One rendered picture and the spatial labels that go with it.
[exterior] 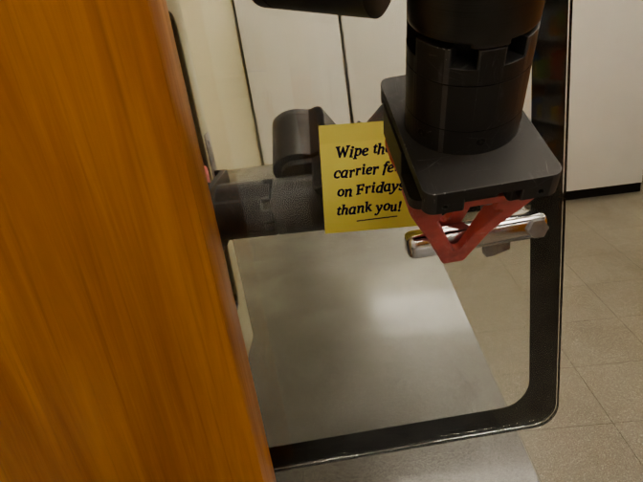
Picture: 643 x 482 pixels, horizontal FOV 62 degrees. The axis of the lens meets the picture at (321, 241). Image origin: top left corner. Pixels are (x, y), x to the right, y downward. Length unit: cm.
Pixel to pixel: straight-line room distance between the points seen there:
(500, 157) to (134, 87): 17
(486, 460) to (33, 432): 38
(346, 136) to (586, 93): 348
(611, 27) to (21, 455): 369
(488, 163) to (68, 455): 30
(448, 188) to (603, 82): 360
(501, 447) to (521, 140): 36
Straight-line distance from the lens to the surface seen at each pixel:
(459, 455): 56
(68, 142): 29
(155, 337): 32
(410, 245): 34
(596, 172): 396
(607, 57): 382
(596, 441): 200
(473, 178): 25
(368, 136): 36
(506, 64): 25
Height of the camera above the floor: 134
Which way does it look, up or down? 22 degrees down
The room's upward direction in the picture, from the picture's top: 9 degrees counter-clockwise
